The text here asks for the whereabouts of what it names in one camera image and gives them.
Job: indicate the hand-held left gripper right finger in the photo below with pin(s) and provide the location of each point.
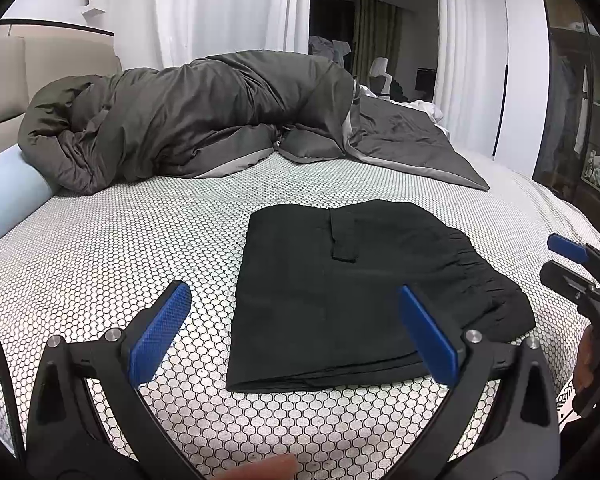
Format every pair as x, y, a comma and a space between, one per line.
430, 335

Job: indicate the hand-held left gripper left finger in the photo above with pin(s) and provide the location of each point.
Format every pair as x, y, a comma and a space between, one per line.
160, 330

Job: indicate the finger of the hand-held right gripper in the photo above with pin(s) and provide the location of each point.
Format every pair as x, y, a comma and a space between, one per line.
567, 247
562, 282

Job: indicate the black pants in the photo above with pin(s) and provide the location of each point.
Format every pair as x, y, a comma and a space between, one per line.
360, 290

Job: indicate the person's right hand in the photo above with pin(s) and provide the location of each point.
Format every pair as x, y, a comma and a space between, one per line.
587, 360

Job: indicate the person's left hand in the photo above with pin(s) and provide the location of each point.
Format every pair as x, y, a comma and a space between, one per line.
260, 467

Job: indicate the light blue pillow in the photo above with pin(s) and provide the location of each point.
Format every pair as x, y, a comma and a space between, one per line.
10, 195

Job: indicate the grey comforter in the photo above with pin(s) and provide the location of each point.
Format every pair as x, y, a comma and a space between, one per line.
190, 115

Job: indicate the white sheer curtain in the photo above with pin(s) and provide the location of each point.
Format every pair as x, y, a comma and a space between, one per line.
230, 10
465, 50

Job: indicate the white office chair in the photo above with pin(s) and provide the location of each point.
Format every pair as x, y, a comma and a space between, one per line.
379, 72

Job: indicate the olive curtain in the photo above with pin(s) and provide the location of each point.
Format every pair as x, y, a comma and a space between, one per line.
377, 35

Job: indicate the beige padded headboard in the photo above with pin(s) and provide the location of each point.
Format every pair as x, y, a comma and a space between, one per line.
40, 70

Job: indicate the grey clothes pile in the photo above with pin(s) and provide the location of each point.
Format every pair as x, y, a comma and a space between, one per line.
330, 49

